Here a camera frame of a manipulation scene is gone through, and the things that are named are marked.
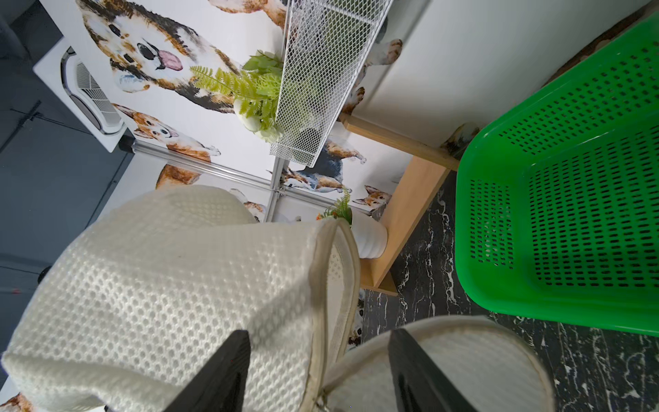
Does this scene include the white wire wall basket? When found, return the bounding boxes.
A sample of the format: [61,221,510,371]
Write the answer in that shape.
[270,1,402,166]

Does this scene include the wooden shelf stand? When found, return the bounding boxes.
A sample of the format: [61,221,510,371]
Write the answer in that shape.
[339,114,459,296]

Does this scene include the artificial fern and white flowers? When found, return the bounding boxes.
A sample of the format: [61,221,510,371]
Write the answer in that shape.
[190,51,284,142]

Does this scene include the artificial flower plant in pot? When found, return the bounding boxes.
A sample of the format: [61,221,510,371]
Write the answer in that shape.
[316,188,353,226]

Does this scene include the white plant pot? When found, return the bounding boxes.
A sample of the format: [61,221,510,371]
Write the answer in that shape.
[351,210,388,259]

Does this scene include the green plastic basket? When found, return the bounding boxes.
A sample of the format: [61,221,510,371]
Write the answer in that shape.
[455,15,658,336]

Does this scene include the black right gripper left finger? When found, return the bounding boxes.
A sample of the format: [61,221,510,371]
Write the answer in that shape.
[165,330,251,412]

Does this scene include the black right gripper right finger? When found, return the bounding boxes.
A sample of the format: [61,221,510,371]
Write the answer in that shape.
[388,329,475,412]

